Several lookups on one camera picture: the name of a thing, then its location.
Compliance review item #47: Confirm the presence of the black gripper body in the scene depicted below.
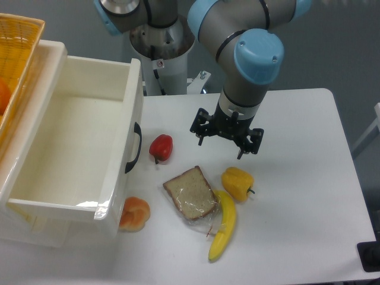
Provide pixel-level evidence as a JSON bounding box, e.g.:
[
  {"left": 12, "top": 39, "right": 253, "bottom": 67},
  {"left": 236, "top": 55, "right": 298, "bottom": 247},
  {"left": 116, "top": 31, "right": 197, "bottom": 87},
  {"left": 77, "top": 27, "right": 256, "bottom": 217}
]
[{"left": 212, "top": 102, "right": 256, "bottom": 141}]

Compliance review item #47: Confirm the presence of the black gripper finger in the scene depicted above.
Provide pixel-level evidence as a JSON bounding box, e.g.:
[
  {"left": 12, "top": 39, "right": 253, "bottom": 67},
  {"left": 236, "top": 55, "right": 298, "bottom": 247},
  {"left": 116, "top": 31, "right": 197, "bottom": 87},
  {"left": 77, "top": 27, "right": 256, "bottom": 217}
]
[
  {"left": 190, "top": 108, "right": 216, "bottom": 145},
  {"left": 236, "top": 128, "right": 264, "bottom": 160}
]

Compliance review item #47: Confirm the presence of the toast slice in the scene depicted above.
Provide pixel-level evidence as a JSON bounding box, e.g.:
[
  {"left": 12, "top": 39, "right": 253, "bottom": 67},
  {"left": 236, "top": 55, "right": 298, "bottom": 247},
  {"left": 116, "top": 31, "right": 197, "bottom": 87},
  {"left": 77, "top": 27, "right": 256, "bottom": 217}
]
[{"left": 159, "top": 166, "right": 222, "bottom": 236}]

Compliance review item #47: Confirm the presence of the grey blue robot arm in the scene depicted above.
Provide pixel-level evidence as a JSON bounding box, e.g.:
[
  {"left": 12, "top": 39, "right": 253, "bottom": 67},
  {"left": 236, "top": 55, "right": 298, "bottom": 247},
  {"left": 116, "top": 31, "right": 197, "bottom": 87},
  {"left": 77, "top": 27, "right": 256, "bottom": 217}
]
[{"left": 94, "top": 1, "right": 312, "bottom": 155}]

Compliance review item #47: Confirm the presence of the red bell pepper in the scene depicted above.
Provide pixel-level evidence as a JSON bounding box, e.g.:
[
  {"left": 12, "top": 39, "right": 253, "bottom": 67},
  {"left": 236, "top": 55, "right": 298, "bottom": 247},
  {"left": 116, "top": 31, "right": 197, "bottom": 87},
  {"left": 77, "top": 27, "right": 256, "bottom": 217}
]
[{"left": 149, "top": 134, "right": 173, "bottom": 164}]

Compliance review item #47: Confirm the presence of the yellow bell pepper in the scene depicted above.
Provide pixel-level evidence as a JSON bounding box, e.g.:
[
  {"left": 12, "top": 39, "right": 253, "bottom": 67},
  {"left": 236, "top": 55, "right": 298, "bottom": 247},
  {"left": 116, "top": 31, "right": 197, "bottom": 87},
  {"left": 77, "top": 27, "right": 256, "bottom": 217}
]
[{"left": 221, "top": 167, "right": 255, "bottom": 202}]

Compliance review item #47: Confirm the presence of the orange bread roll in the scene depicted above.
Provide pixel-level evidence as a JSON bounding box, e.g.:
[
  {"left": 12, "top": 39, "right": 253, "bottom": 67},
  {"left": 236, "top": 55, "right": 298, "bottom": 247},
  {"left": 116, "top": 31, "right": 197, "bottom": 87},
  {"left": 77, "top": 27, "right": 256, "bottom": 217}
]
[{"left": 119, "top": 197, "right": 151, "bottom": 232}]

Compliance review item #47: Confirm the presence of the yellow banana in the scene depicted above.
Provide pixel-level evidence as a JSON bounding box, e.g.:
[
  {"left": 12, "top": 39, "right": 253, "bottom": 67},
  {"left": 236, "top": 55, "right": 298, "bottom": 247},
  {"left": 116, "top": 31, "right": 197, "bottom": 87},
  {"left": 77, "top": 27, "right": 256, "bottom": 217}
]
[{"left": 208, "top": 191, "right": 237, "bottom": 262}]

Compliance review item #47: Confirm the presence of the white plastic drawer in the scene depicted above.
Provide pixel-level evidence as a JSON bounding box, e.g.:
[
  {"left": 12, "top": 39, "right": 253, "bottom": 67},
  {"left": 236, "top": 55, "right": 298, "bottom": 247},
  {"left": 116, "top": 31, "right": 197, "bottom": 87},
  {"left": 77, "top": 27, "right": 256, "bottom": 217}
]
[{"left": 8, "top": 56, "right": 144, "bottom": 238}]

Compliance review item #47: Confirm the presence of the black device at table edge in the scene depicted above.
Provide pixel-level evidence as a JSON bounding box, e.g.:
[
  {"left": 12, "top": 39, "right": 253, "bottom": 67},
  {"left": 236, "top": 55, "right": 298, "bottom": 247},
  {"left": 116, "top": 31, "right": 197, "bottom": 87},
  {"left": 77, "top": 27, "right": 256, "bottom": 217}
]
[{"left": 357, "top": 241, "right": 379, "bottom": 273}]

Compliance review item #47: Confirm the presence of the orange fruit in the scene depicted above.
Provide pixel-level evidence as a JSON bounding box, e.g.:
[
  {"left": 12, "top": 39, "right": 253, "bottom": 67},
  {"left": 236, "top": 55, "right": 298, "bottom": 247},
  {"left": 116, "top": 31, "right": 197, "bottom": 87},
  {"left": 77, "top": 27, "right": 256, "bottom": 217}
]
[{"left": 0, "top": 77, "right": 12, "bottom": 116}]

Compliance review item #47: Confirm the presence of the yellow woven basket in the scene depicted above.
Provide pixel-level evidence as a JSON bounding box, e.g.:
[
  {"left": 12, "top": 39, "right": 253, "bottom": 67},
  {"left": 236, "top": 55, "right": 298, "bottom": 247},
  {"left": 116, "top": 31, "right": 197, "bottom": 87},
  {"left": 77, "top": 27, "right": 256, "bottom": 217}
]
[{"left": 1, "top": 13, "right": 45, "bottom": 141}]

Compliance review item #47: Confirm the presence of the white drawer cabinet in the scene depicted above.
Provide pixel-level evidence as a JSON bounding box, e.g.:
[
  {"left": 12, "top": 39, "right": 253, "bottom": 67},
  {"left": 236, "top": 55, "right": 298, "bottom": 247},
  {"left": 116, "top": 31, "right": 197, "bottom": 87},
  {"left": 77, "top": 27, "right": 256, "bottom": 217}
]
[{"left": 1, "top": 40, "right": 69, "bottom": 247}]

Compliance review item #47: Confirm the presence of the white bracket with bolt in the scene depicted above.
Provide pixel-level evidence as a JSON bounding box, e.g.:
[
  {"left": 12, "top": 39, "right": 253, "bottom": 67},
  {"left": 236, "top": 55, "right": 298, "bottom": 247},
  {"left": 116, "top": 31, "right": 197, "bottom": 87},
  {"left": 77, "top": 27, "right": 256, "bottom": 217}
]
[{"left": 186, "top": 70, "right": 211, "bottom": 94}]

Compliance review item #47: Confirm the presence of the black drawer handle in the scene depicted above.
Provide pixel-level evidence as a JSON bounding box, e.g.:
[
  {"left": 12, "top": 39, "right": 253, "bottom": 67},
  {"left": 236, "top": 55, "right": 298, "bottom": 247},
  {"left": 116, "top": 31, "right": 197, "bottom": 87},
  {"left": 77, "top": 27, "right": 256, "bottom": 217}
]
[{"left": 125, "top": 122, "right": 143, "bottom": 173}]

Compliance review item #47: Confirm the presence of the black cable on pedestal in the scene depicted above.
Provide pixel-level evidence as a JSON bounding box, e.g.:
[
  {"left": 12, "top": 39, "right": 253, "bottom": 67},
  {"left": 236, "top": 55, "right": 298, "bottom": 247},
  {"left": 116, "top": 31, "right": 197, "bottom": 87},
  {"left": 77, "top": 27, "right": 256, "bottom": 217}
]
[{"left": 150, "top": 44, "right": 167, "bottom": 96}]

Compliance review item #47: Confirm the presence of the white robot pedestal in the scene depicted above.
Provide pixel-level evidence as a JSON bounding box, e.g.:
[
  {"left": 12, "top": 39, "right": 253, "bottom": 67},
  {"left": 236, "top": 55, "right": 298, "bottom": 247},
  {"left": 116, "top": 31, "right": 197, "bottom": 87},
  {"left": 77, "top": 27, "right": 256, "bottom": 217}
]
[{"left": 129, "top": 15, "right": 195, "bottom": 96}]

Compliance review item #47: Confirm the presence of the white metal frame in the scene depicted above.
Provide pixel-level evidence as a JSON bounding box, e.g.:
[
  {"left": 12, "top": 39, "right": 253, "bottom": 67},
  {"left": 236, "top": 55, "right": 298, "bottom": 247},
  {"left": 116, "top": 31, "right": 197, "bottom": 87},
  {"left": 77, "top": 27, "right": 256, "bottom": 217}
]
[{"left": 351, "top": 103, "right": 379, "bottom": 159}]

